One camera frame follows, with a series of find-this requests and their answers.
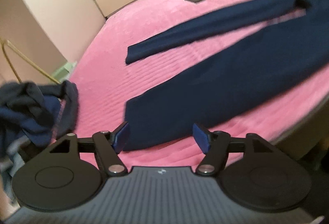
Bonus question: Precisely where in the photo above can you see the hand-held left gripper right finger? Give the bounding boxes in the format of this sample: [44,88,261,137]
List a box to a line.
[193,123,273,177]

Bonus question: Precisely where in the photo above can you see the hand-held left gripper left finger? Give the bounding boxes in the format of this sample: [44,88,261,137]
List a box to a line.
[48,121,129,177]

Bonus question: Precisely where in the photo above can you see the navy pants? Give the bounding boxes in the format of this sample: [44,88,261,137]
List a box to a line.
[125,0,329,152]

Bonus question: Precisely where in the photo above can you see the pile of dark clothes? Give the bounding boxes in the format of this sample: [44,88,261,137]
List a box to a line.
[0,80,79,183]

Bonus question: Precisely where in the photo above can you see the gold metal clothes rack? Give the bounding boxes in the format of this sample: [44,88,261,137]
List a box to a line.
[0,39,61,85]

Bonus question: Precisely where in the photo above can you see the green box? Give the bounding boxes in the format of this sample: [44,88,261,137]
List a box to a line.
[50,60,78,81]

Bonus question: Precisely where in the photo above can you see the pink bed blanket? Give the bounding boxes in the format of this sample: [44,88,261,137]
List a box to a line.
[53,0,329,163]

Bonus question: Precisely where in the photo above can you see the wooden bed frame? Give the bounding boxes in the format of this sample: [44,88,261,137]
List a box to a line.
[271,99,329,161]

